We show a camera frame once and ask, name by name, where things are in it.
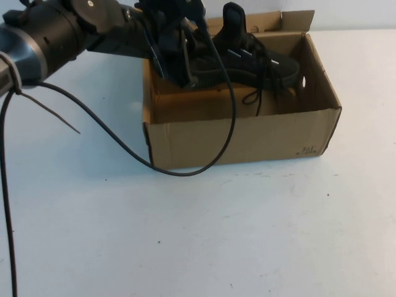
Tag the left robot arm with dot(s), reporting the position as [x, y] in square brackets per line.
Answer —
[62, 34]

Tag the black knit sneaker with laces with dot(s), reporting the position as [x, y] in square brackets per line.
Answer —
[247, 71]

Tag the brown cardboard shoe box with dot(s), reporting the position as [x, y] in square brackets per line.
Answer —
[247, 142]

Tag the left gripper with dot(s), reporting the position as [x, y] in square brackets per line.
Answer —
[167, 40]

